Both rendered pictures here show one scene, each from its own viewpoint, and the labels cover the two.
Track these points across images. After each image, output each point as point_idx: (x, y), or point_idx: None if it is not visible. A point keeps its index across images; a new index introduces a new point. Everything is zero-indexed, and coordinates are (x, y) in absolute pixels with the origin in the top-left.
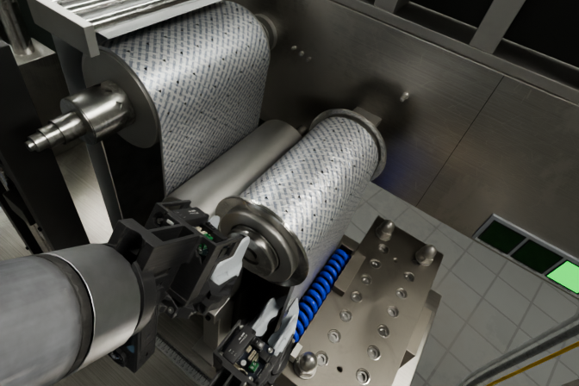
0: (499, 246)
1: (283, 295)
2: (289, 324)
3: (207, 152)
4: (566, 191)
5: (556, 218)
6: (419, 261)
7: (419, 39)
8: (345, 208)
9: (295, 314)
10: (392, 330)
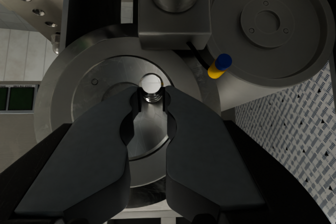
0: (18, 90)
1: None
2: None
3: (275, 97)
4: (8, 157)
5: (2, 135)
6: (58, 35)
7: (137, 210)
8: None
9: None
10: None
